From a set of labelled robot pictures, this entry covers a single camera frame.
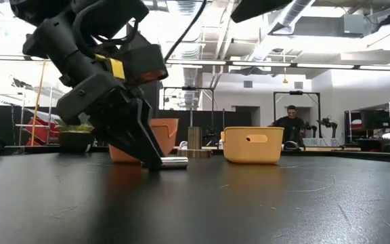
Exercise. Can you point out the grey ceiling air unit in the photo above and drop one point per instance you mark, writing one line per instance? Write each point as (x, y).
(357, 23)

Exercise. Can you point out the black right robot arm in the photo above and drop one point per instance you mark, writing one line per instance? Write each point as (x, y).
(259, 8)

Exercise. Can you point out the black background robot arm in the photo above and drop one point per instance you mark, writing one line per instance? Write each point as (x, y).
(328, 123)

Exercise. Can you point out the silver ventilation duct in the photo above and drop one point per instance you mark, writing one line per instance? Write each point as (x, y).
(300, 10)

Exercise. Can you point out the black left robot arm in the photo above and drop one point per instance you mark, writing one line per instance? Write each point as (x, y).
(56, 37)

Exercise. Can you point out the red cart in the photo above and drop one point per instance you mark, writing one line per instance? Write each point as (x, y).
(41, 133)

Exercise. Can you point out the succulent plant in black pot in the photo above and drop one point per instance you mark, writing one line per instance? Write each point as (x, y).
(76, 141)

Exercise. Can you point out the corrugated silver duct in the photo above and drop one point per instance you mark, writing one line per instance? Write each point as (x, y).
(191, 81)

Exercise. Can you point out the shelf with red bins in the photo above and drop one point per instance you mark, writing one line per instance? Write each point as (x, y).
(378, 122)

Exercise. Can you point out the person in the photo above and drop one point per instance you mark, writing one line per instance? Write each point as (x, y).
(291, 127)

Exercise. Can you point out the silver Energizer battery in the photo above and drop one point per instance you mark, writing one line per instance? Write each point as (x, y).
(176, 162)

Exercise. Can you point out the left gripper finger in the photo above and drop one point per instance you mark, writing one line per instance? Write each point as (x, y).
(146, 135)
(117, 125)

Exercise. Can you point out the black background rig frame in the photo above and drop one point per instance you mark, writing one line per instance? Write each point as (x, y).
(212, 112)
(275, 112)

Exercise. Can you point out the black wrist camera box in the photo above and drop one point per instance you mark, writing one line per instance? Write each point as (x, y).
(144, 62)

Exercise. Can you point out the yellow tape label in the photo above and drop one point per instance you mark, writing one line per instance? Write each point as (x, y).
(117, 67)

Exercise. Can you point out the yellow plastic bin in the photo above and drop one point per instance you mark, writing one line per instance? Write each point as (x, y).
(252, 150)

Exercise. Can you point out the brass cylinder on round base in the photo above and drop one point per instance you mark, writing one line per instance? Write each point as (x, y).
(195, 139)

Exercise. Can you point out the white LED light strip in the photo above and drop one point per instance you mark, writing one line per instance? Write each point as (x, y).
(261, 63)
(325, 65)
(384, 67)
(195, 62)

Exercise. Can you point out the orange plastic bin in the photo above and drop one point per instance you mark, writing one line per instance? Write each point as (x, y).
(166, 133)

